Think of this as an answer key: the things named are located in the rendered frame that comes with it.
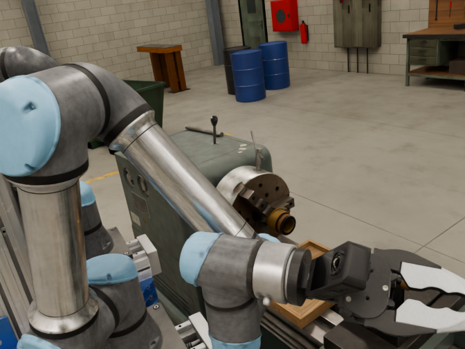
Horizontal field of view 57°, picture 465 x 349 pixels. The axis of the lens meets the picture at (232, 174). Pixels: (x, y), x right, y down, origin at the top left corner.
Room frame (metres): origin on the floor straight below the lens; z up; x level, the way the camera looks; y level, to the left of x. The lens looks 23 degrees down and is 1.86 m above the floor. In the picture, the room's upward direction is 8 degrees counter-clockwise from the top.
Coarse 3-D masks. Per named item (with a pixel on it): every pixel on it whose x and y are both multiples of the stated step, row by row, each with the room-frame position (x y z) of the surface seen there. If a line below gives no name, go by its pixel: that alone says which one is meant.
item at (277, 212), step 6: (276, 210) 1.36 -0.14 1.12; (282, 210) 1.37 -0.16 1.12; (270, 216) 1.35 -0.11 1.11; (276, 216) 1.34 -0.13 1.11; (282, 216) 1.33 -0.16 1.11; (288, 216) 1.32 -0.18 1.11; (270, 222) 1.34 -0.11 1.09; (276, 222) 1.32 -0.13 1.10; (282, 222) 1.31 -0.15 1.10; (288, 222) 1.36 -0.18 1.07; (294, 222) 1.34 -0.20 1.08; (270, 228) 1.35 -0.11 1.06; (276, 228) 1.32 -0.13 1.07; (282, 228) 1.30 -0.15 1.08; (288, 228) 1.34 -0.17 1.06; (294, 228) 1.34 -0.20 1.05; (282, 234) 1.31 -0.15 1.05; (288, 234) 1.32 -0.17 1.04
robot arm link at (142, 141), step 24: (96, 72) 0.64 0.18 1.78; (120, 96) 0.65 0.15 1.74; (120, 120) 0.64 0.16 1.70; (144, 120) 0.65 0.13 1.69; (120, 144) 0.64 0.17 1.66; (144, 144) 0.64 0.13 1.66; (168, 144) 0.65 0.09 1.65; (144, 168) 0.63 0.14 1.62; (168, 168) 0.63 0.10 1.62; (192, 168) 0.64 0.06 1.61; (168, 192) 0.62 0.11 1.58; (192, 192) 0.61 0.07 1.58; (216, 192) 0.63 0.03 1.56; (192, 216) 0.61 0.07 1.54; (216, 216) 0.60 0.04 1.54; (240, 216) 0.63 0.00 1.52; (264, 240) 0.63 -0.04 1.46
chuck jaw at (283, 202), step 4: (284, 196) 1.51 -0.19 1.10; (288, 196) 1.50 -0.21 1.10; (276, 200) 1.49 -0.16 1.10; (280, 200) 1.48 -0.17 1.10; (284, 200) 1.47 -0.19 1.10; (288, 200) 1.47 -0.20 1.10; (292, 200) 1.48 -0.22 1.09; (268, 204) 1.46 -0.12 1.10; (272, 204) 1.46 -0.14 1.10; (276, 204) 1.45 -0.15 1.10; (280, 204) 1.45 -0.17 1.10; (284, 204) 1.44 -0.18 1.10; (288, 204) 1.44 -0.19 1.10; (292, 204) 1.48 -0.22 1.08; (284, 208) 1.41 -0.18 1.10; (288, 208) 1.44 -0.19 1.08; (288, 212) 1.44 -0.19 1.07
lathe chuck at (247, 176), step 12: (252, 168) 1.52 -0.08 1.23; (228, 180) 1.47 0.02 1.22; (240, 180) 1.44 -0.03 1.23; (252, 180) 1.42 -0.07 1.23; (264, 180) 1.46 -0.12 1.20; (276, 180) 1.49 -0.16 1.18; (228, 192) 1.42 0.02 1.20; (264, 192) 1.45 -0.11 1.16; (276, 192) 1.49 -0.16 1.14; (288, 192) 1.52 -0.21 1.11; (240, 204) 1.39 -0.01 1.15; (252, 216) 1.41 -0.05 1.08
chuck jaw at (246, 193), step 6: (240, 186) 1.41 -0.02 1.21; (240, 192) 1.39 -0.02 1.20; (246, 192) 1.39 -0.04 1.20; (252, 192) 1.38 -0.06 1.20; (246, 198) 1.36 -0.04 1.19; (252, 198) 1.37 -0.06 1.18; (258, 198) 1.38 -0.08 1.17; (252, 204) 1.37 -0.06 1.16; (258, 204) 1.37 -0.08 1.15; (264, 204) 1.37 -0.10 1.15; (258, 210) 1.37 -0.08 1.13; (264, 210) 1.36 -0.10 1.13; (270, 210) 1.36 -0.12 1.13; (264, 216) 1.37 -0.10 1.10
